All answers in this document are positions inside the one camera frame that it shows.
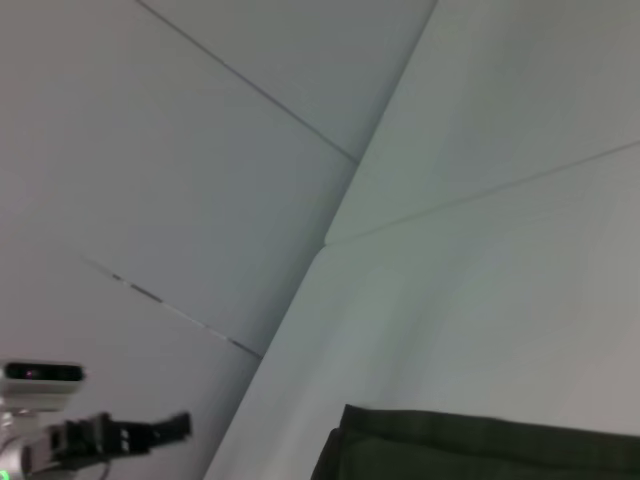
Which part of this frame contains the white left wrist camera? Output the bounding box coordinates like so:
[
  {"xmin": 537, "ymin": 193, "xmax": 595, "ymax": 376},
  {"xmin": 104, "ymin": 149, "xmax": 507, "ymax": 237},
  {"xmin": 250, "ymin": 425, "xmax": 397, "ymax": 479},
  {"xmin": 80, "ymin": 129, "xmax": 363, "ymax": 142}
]
[{"xmin": 0, "ymin": 359, "xmax": 87, "ymax": 414}]

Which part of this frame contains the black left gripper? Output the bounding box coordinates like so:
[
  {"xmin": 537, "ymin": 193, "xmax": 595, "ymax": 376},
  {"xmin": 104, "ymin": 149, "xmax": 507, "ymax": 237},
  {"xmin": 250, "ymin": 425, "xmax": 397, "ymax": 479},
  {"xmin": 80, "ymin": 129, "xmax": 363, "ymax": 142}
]
[{"xmin": 19, "ymin": 411, "xmax": 194, "ymax": 475}]

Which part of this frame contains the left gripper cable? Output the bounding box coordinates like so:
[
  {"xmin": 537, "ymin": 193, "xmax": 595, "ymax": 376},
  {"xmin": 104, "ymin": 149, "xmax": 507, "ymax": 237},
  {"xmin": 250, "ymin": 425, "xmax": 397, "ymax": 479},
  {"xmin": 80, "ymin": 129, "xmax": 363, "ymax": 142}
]
[{"xmin": 74, "ymin": 457, "xmax": 115, "ymax": 480}]

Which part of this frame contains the dark green printed t-shirt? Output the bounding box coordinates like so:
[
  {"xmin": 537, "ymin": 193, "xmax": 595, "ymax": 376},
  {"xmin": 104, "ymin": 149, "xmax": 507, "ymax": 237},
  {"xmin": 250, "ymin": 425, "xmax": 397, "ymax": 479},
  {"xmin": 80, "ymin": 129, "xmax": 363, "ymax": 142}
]
[{"xmin": 309, "ymin": 403, "xmax": 640, "ymax": 480}]

